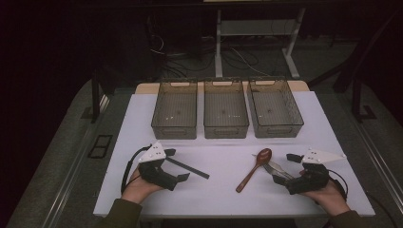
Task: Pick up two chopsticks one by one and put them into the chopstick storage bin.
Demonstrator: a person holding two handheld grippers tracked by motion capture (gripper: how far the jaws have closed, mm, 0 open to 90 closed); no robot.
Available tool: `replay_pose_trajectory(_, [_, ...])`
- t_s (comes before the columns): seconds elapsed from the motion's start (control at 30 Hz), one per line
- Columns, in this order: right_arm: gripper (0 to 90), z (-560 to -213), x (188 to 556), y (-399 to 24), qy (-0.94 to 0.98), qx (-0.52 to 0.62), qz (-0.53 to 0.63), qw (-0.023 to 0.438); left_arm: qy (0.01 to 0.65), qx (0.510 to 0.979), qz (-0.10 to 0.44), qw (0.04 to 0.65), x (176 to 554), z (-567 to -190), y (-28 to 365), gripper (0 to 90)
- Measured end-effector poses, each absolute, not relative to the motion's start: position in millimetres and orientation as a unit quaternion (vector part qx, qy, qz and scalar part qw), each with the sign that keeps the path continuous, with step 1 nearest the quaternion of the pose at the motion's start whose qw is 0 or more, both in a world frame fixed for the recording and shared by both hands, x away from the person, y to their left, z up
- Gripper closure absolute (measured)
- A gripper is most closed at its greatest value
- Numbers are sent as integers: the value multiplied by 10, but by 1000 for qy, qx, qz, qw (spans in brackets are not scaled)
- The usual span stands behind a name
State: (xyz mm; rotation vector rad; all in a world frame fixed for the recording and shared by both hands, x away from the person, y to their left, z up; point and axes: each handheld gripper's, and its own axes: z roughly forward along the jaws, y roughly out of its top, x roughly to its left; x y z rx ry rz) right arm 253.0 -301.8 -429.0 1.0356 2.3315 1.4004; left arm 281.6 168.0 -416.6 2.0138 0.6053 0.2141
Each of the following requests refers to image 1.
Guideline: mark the black metal stand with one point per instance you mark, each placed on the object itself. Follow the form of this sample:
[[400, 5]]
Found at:
[[95, 98], [358, 91]]

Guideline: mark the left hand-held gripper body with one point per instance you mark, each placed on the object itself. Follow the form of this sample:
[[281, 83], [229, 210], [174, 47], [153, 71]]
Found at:
[[152, 154]]

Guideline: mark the person's left hand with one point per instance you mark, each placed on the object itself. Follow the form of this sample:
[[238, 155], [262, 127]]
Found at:
[[138, 190]]

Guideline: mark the person's right hand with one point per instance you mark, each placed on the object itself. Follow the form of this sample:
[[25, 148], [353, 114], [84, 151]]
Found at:
[[329, 198]]

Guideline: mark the metal knife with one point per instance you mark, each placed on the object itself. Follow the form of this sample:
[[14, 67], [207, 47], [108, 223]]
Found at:
[[276, 164]]

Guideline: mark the black chopstick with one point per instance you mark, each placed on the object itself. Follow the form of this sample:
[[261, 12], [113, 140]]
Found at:
[[188, 168]]

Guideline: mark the white table cloth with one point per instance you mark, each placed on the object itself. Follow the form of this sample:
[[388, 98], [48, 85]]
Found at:
[[221, 196]]

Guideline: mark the metal fork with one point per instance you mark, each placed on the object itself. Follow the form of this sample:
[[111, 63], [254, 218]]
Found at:
[[278, 173]]

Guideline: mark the white metal desk frame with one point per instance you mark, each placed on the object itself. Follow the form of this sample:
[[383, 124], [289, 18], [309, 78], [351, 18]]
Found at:
[[253, 28]]

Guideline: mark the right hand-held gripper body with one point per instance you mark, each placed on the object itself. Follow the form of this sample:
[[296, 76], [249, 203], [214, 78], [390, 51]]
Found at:
[[312, 179]]

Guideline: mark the brown wooden spoon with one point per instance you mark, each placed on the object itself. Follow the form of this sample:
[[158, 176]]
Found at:
[[253, 171]]

